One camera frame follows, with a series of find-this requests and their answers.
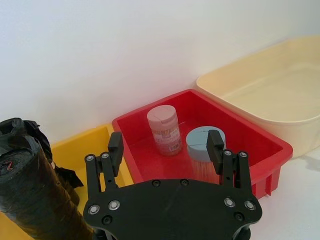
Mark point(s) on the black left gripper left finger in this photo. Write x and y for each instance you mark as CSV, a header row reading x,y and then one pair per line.
x,y
115,152

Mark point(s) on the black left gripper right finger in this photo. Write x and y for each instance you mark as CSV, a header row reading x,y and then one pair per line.
x,y
214,152

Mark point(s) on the toothpick jar with grey-blue lid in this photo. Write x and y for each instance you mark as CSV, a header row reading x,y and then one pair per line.
x,y
197,147

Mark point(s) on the red plastic bin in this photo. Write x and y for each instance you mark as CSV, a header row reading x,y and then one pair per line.
x,y
250,142

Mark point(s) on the yellow plastic bin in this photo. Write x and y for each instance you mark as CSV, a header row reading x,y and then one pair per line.
x,y
75,143

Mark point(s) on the toothpick jar with pink lid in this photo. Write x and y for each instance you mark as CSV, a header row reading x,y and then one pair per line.
x,y
163,130

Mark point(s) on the cream plastic tub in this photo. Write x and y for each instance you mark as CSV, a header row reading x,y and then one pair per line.
x,y
272,95

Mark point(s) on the black garbage bag roll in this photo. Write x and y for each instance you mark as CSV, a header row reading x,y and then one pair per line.
x,y
17,131
37,195

